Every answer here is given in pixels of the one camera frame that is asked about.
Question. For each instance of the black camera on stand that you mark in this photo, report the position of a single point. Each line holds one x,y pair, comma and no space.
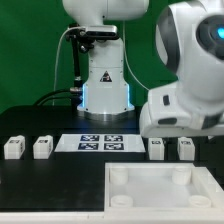
82,41

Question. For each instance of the white square table top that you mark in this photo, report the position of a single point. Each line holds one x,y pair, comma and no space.
161,187

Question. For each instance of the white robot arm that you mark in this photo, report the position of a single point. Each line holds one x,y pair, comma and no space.
190,43

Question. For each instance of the white sheet with markers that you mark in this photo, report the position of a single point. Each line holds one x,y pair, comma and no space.
127,143

